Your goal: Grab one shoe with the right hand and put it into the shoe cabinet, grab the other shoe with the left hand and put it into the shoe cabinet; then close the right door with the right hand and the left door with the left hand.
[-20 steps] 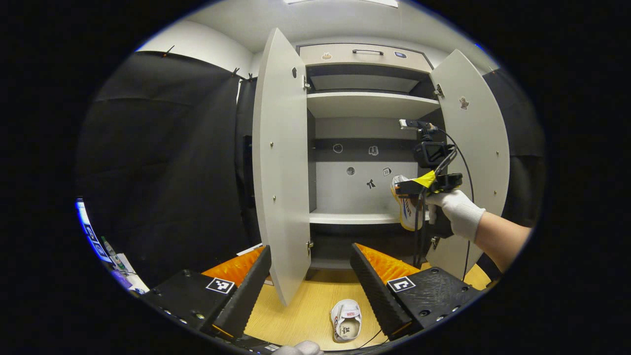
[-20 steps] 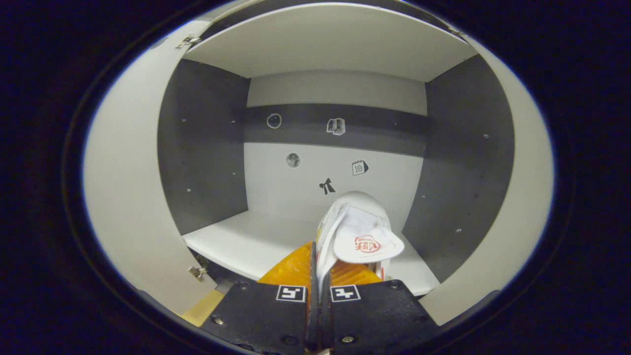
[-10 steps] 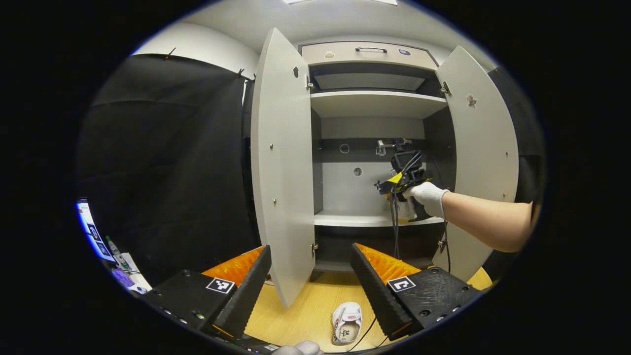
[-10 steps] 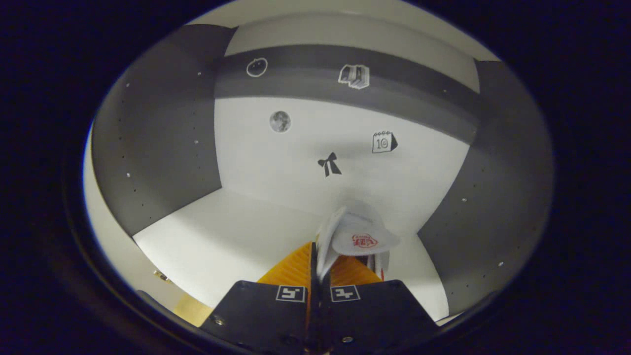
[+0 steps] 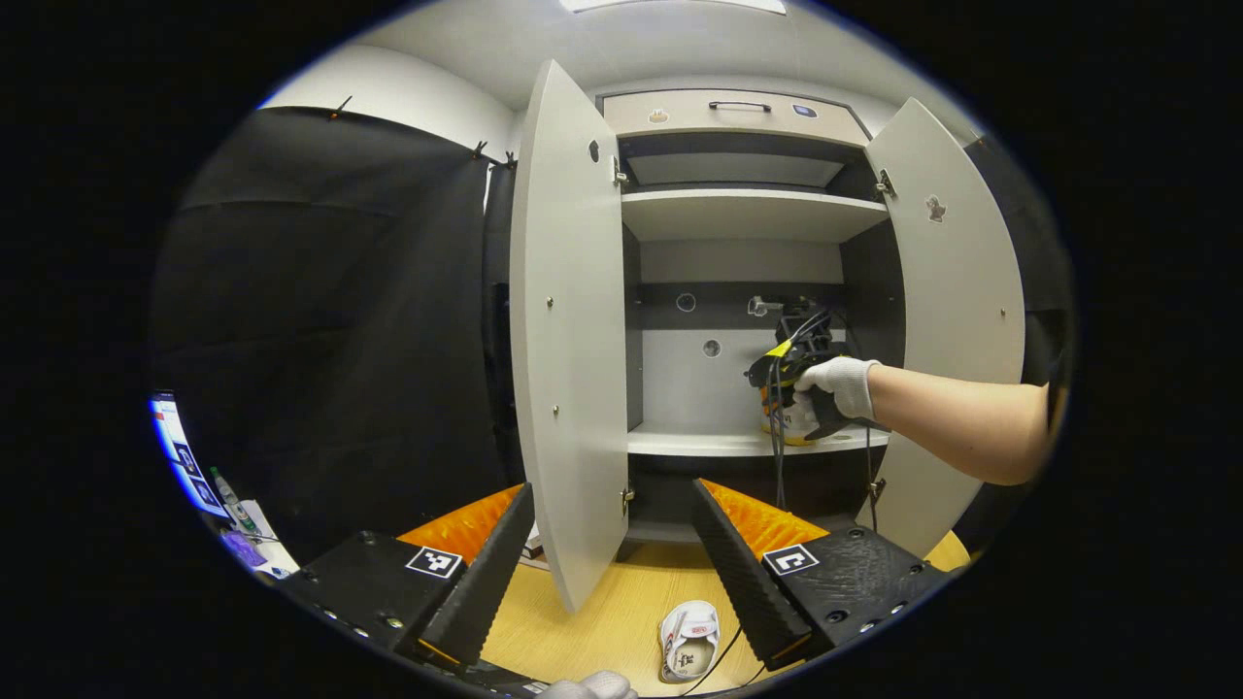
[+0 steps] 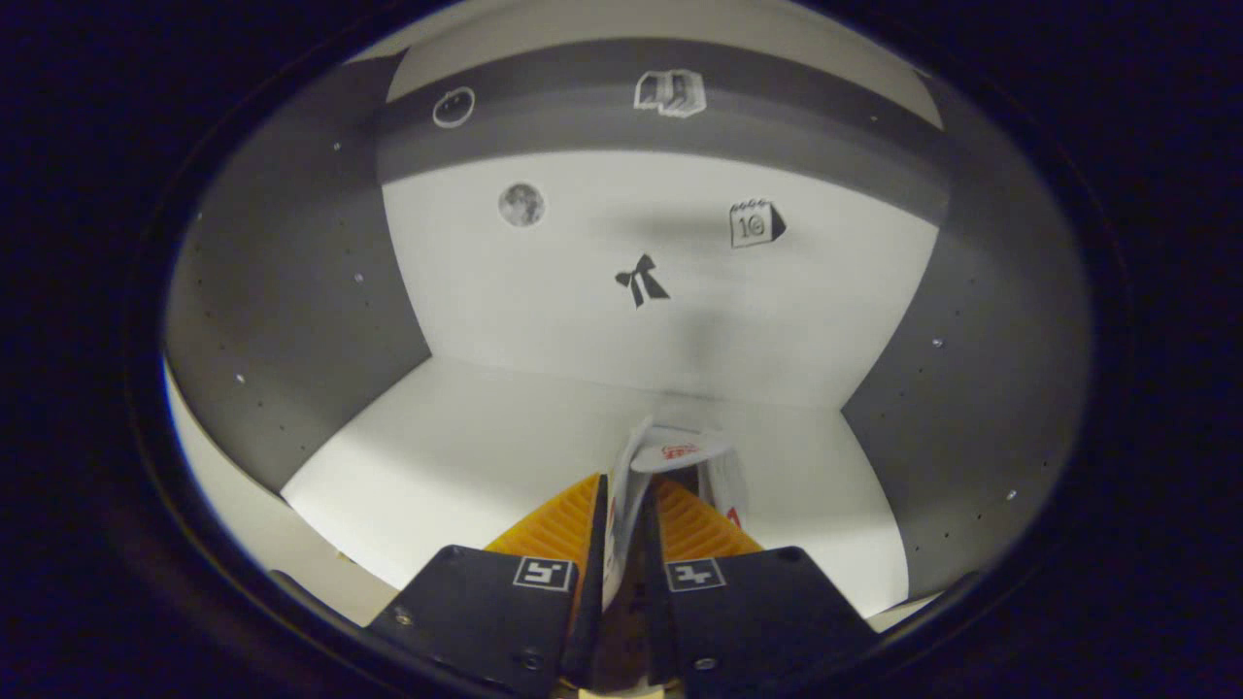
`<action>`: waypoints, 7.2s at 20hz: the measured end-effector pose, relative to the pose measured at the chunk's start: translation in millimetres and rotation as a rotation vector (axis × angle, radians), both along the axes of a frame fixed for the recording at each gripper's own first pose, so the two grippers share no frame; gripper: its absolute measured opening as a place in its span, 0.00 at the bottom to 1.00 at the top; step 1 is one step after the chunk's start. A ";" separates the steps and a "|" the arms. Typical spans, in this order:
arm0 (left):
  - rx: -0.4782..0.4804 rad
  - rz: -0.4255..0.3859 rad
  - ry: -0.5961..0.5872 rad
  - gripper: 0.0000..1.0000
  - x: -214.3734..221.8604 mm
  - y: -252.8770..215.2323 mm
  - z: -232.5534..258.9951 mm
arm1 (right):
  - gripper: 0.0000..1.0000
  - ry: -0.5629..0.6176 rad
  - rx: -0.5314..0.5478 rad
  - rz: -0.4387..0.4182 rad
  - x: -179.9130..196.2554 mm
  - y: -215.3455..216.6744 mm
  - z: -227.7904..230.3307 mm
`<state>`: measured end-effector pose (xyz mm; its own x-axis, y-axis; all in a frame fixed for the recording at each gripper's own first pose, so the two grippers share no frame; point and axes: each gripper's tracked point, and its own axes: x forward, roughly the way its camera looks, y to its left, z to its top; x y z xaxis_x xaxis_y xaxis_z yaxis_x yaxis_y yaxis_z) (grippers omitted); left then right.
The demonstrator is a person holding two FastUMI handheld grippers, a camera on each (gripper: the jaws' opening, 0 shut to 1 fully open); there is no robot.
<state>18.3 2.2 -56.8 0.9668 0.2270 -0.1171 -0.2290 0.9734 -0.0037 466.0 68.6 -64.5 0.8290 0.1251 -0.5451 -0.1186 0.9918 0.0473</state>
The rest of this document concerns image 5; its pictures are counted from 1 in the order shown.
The black backdrop cloth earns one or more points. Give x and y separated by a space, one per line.
320 320

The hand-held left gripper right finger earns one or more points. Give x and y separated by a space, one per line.
738 578

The computer monitor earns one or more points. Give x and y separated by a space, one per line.
184 456

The white shoe cabinet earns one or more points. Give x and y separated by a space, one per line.
680 388

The beige cabinet drawer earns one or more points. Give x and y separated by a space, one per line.
757 124

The white shoe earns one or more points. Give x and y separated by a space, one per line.
791 427
691 636

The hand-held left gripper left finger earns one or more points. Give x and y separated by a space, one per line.
490 582

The white papers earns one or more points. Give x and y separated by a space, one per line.
267 544

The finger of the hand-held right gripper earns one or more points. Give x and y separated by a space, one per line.
774 395

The green marker pen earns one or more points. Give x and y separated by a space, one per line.
228 495

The white cabinet door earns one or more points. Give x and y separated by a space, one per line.
961 291
568 340

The white cabinet shelf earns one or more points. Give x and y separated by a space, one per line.
699 444
748 214

